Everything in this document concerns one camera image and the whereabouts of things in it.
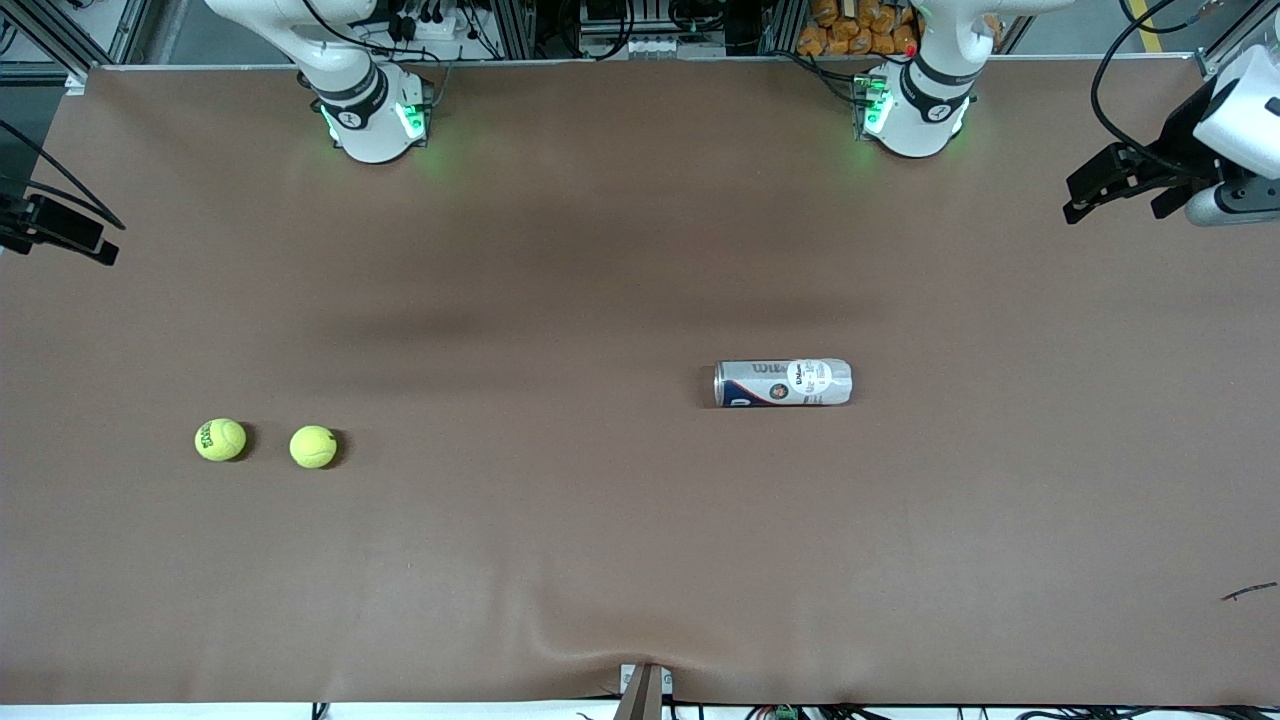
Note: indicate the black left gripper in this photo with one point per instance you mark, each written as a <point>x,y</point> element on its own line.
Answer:
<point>1183,137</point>

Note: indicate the yellow tennis ball black print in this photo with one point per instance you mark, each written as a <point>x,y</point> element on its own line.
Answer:
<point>220,440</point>

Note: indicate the plain yellow tennis ball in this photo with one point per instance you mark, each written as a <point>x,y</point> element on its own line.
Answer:
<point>313,447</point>

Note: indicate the clear tennis ball can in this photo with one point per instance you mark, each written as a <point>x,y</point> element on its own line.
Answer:
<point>785,383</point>

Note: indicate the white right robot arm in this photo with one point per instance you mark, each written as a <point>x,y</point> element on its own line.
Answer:
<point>370,130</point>

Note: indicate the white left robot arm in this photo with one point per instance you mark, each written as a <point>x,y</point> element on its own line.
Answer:
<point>925,125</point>

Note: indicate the pile of orange packets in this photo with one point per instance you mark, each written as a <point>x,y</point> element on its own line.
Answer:
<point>840,35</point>

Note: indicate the white power strip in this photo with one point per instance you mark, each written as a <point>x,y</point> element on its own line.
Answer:
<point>445,28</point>

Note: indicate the white terminal block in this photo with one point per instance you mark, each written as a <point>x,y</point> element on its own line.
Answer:
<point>675,46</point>

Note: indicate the black electronics unit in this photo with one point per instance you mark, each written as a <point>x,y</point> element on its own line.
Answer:
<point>620,12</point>

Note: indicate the brown table cover sheet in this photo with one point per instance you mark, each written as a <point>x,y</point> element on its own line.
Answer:
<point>640,550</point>

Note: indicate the green plug connector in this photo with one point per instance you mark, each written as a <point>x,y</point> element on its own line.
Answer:
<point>785,713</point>

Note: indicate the aluminium frame profile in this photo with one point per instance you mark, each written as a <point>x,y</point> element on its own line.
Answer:
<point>1222,42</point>
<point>50,33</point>

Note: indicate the grey metal bracket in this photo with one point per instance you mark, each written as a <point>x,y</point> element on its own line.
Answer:
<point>645,700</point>

